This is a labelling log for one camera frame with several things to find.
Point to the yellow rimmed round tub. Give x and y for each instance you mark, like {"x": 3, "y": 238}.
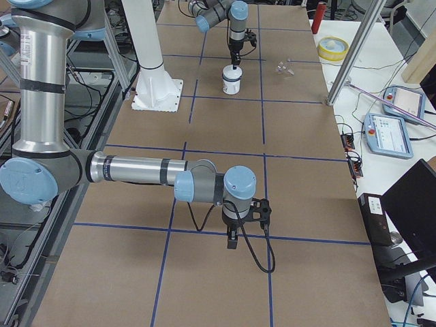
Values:
{"x": 332, "y": 48}

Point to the black monitor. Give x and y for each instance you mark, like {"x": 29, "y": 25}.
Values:
{"x": 410, "y": 204}

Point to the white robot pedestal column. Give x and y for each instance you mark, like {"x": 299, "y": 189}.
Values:
{"x": 141, "y": 20}

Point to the red cardboard tube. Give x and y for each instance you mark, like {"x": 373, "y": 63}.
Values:
{"x": 317, "y": 19}

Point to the teach pendant tablet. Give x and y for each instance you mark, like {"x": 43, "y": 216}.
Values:
{"x": 387, "y": 135}
{"x": 409, "y": 100}

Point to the white enamel cup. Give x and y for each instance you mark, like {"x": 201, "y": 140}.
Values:
{"x": 231, "y": 84}

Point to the near teach pendant tablet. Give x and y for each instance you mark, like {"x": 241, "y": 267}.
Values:
{"x": 387, "y": 135}

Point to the aluminium frame rail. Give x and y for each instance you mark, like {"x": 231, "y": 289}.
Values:
{"x": 42, "y": 165}

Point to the aluminium frame post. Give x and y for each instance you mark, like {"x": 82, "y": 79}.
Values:
{"x": 360, "y": 38}

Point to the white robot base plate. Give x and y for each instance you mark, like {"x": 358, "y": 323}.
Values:
{"x": 156, "y": 96}

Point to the orange black connector box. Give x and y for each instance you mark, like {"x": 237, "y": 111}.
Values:
{"x": 348, "y": 141}

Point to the far teach pendant tablet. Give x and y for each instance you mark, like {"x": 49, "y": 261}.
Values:
{"x": 409, "y": 100}

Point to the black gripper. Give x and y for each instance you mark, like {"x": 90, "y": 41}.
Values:
{"x": 231, "y": 225}
{"x": 236, "y": 46}

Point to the black desktop box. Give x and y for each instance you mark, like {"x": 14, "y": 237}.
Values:
{"x": 375, "y": 221}

